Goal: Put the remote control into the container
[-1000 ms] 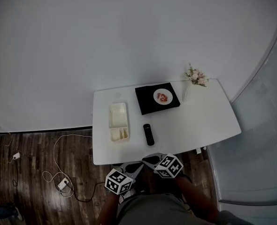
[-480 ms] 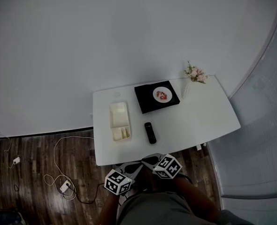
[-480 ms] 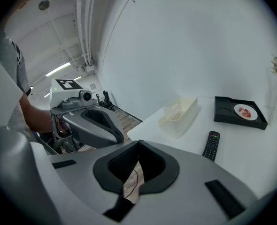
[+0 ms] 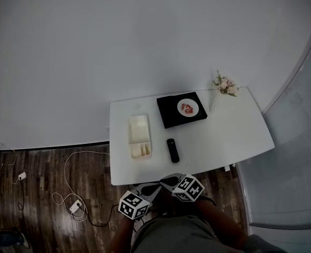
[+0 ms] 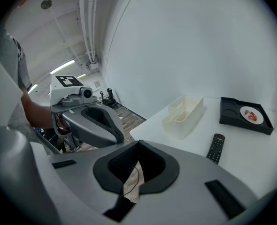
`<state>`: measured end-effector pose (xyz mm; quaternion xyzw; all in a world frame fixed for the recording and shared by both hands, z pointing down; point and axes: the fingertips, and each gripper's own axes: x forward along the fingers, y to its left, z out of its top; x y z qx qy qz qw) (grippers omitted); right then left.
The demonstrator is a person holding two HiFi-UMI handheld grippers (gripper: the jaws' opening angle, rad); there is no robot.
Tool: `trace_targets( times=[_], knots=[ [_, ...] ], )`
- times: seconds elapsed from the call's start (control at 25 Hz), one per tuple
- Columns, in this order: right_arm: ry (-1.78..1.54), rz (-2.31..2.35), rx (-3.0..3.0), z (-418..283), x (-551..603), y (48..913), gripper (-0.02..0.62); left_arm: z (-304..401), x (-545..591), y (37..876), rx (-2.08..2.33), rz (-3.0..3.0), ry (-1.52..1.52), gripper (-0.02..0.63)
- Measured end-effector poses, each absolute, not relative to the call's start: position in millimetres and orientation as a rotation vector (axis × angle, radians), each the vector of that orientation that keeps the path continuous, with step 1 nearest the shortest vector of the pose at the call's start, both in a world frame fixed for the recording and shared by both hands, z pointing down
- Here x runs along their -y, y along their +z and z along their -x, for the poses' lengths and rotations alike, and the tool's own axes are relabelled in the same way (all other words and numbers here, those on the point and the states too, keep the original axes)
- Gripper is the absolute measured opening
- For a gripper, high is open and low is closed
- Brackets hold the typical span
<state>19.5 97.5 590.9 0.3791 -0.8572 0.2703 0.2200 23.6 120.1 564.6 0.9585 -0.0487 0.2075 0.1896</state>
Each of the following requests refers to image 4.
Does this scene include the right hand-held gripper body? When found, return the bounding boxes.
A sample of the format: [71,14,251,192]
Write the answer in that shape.
[159,173,205,202]

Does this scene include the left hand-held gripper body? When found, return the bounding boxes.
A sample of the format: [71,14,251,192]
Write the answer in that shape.
[118,182,162,220]

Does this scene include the black remote control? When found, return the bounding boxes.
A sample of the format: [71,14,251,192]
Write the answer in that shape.
[167,138,180,164]

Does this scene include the cream divided container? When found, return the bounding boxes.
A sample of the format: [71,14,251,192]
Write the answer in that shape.
[127,114,153,160]

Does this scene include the person's right forearm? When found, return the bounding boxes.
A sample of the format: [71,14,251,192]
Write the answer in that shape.
[195,198,249,247]

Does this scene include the person's left forearm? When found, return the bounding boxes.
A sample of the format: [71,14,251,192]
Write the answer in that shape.
[110,216,135,253]

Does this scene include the person's grey shorts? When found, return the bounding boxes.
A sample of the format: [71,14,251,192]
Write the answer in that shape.
[131,214,249,253]

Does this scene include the white power strip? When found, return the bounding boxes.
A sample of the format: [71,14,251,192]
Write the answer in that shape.
[69,199,83,214]

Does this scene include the black square tray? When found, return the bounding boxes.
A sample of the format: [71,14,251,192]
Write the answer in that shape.
[156,91,208,130]

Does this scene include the white round plate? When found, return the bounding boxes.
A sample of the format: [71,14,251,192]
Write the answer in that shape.
[177,98,199,118]

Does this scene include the pale pink flower bouquet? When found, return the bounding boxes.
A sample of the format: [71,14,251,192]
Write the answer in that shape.
[209,70,240,113]

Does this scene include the black power cable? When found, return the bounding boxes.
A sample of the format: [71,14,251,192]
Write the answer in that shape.
[75,203,122,227]

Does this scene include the long white cable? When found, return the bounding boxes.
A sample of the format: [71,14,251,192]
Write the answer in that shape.
[52,150,111,222]

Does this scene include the thin black adapter cable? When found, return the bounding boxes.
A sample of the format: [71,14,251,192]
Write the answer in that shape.
[17,182,26,211]

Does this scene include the thin yellowish cable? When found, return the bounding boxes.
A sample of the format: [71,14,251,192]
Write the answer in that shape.
[7,149,22,186]

